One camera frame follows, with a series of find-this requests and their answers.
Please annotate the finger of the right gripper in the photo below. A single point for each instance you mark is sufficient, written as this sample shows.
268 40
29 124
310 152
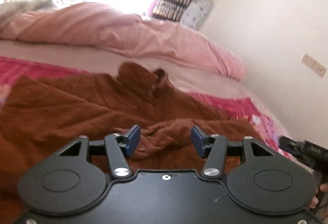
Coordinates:
288 145

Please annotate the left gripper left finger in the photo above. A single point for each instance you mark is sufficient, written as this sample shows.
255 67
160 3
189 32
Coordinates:
117 148

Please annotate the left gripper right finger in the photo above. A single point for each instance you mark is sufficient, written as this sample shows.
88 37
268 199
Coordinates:
214 148

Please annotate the person right hand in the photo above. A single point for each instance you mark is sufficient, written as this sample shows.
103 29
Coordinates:
315 201

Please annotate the pink bed sheet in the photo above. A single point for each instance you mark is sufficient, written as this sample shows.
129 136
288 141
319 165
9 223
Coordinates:
101 61

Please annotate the pink floral dotted blanket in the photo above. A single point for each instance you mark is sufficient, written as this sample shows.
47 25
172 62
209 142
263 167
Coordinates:
238 108

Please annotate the white patterned pillow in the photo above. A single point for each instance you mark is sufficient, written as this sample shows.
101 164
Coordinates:
195 14

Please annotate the pink duvet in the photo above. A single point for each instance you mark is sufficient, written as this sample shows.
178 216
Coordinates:
96 25

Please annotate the white floral quilt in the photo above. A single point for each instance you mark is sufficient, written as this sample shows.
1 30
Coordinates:
14 8

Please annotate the beige wall socket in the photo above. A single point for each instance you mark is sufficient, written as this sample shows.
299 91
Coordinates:
313 64

